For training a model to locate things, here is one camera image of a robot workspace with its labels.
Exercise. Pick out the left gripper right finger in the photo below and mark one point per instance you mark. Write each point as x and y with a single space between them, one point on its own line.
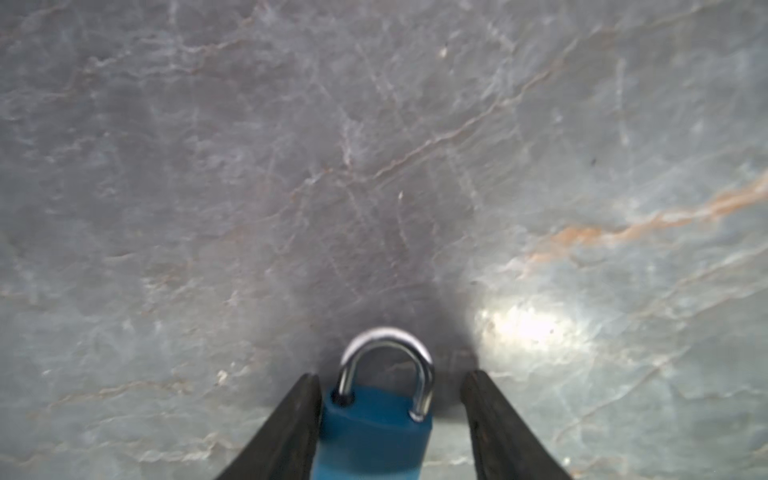
503 445

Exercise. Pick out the small blue padlock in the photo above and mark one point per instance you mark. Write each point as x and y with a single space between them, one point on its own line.
370 433

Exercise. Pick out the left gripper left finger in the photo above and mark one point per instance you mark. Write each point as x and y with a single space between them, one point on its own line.
285 445

